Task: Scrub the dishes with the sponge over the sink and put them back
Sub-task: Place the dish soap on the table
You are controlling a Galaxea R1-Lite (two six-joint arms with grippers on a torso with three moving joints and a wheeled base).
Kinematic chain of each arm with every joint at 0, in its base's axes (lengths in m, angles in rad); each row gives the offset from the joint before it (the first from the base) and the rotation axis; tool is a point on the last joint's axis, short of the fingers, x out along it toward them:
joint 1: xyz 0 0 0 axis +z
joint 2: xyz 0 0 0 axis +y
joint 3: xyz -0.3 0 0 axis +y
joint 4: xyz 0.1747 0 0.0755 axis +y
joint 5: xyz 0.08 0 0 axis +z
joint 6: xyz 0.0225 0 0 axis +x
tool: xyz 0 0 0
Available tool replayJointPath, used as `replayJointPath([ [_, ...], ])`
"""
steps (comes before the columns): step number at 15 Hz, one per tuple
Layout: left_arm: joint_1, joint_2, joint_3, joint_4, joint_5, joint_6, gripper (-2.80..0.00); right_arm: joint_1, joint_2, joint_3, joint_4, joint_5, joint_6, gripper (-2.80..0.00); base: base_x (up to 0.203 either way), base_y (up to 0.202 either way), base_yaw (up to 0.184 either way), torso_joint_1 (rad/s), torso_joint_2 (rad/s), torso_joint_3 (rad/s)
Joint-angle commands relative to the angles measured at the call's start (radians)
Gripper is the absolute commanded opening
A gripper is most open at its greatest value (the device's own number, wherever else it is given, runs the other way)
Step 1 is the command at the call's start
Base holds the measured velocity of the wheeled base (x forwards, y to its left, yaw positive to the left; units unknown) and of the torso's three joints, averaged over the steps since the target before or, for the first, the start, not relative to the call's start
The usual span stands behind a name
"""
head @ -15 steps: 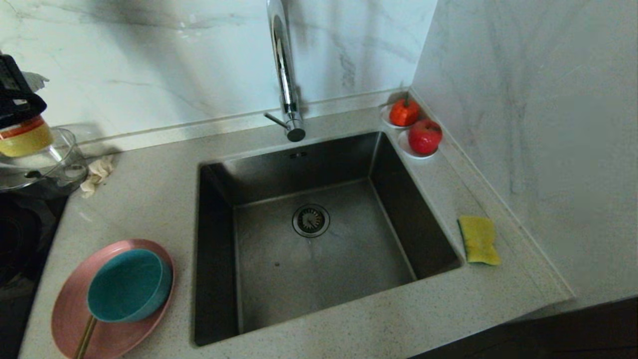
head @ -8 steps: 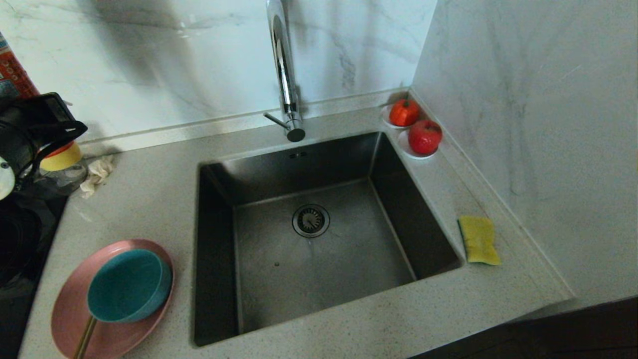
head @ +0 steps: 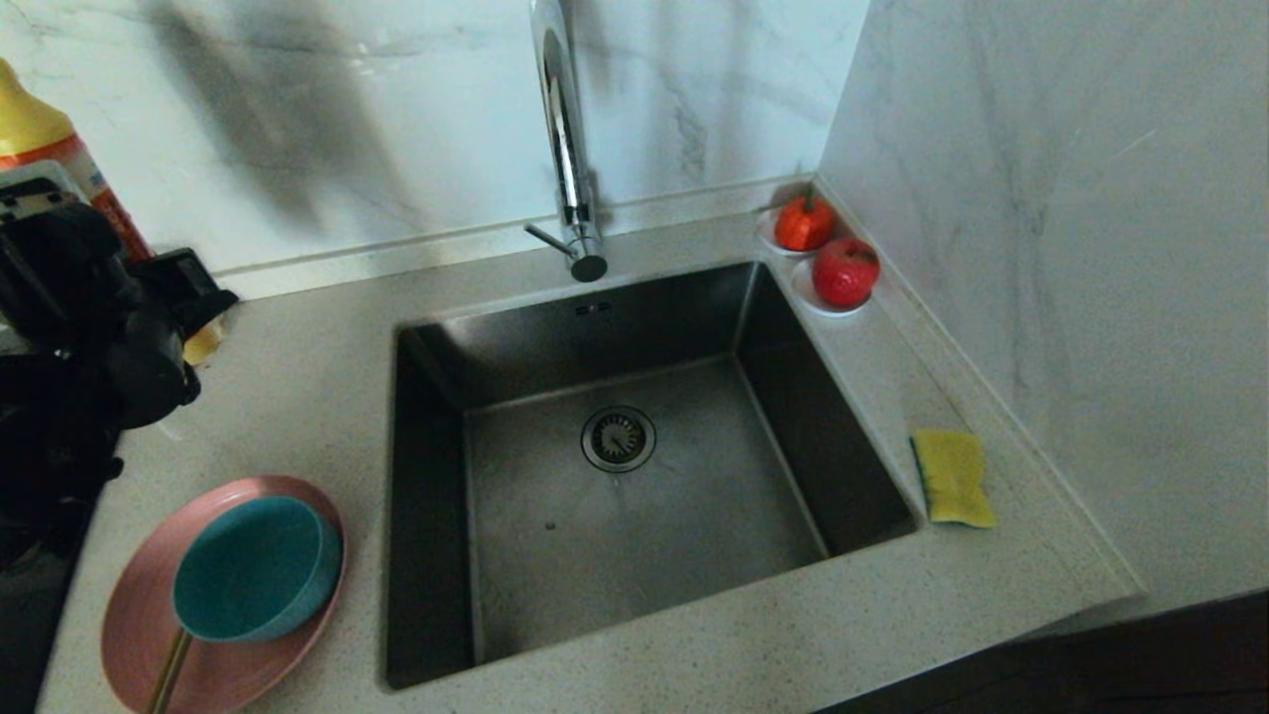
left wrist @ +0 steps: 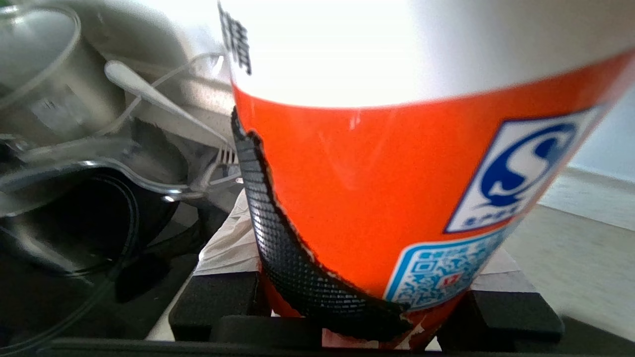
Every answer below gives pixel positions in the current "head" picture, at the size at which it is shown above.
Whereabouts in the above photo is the pink plate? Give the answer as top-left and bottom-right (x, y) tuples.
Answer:
(101, 474), (348, 714)

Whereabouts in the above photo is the stainless steel sink basin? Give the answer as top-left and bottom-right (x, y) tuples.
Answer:
(382, 260), (918, 688)

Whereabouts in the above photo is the black stove cooktop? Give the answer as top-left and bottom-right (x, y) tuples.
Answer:
(0, 535), (100, 714)

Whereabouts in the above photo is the teal bowl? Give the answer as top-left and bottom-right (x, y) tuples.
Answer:
(173, 495), (344, 641)

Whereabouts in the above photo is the red apple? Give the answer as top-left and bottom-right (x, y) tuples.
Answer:
(811, 236), (880, 308)

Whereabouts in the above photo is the round metal drain strainer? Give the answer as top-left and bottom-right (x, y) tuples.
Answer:
(581, 405), (657, 474)

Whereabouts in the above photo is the orange detergent bottle yellow cap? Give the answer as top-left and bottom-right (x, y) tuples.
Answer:
(0, 58), (227, 370)

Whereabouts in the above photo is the golden utensil handle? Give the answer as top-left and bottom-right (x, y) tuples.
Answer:
(147, 627), (196, 714)

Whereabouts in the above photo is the yellow sponge green backing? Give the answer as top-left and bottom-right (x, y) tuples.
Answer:
(912, 428), (996, 530)

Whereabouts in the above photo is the red tomato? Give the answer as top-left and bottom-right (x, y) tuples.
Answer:
(772, 193), (836, 253)

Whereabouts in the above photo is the chrome kitchen faucet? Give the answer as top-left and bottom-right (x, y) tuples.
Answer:
(524, 0), (610, 285)

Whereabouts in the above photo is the small white dish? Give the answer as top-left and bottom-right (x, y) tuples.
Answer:
(757, 206), (836, 259)
(790, 260), (871, 318)

